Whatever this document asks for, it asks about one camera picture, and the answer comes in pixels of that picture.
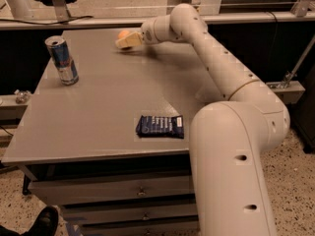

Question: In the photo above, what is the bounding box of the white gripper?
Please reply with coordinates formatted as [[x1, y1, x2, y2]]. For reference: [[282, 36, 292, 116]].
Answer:
[[115, 15, 180, 49]]

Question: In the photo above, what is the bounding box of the orange fruit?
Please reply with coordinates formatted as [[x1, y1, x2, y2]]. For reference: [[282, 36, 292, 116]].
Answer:
[[118, 30, 130, 39]]

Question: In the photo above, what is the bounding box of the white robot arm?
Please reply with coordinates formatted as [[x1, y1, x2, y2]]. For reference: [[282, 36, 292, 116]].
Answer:
[[116, 4, 290, 236]]

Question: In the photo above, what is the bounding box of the blue rxbar blueberry wrapper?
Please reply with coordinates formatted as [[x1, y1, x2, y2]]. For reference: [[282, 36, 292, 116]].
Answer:
[[136, 115, 184, 139]]

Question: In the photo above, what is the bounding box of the red bull can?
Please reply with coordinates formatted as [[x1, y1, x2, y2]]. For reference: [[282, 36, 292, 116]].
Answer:
[[45, 35, 79, 86]]

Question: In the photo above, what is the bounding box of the grey drawer cabinet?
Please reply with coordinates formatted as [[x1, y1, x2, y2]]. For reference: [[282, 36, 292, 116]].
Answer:
[[1, 25, 230, 236]]

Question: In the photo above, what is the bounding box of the white pipe top left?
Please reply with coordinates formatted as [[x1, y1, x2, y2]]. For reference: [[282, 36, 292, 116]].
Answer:
[[5, 0, 33, 20]]

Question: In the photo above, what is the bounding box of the crumpled clear plastic item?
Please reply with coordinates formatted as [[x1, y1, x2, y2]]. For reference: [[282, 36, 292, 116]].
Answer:
[[14, 89, 32, 104]]

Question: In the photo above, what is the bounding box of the middle grey drawer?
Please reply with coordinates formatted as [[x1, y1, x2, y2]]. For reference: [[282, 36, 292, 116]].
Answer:
[[63, 203, 197, 225]]

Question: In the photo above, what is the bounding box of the grey drawer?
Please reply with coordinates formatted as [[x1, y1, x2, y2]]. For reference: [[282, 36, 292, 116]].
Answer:
[[29, 174, 194, 205], [80, 216, 199, 236], [63, 203, 197, 225]]

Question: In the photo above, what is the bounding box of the top grey drawer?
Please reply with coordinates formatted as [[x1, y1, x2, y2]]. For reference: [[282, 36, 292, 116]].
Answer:
[[29, 174, 194, 205]]

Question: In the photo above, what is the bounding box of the bottom grey drawer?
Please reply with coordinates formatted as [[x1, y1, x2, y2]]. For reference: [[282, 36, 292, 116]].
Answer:
[[80, 216, 199, 236]]

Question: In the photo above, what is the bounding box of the black shoe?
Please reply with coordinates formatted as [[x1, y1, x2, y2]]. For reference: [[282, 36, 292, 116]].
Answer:
[[0, 206, 59, 236]]

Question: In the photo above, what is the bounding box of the black cable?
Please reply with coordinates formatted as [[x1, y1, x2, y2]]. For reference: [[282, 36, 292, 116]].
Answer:
[[0, 15, 95, 27]]

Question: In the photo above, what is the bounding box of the horizontal metal rail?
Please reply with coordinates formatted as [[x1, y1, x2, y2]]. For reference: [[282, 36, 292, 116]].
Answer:
[[0, 11, 315, 30]]

